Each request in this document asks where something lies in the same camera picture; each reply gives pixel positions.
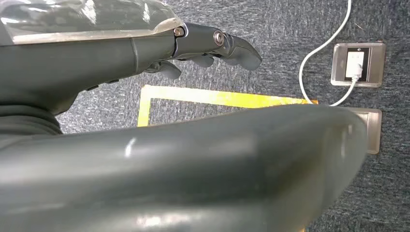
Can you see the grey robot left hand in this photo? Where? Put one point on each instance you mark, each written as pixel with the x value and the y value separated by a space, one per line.
pixel 179 173

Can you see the yellow floor tape marking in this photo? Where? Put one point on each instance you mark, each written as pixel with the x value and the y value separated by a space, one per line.
pixel 198 95

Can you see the ribbed grey left arm sleeve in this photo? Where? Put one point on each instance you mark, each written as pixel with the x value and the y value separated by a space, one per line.
pixel 27 123

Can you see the closed steel floor socket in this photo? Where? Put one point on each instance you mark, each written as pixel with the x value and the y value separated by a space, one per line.
pixel 374 131

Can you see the white plug adapter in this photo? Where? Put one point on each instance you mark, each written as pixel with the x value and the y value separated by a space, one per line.
pixel 354 64

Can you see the steel floor socket with plug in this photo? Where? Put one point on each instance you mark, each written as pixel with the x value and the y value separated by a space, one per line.
pixel 378 65

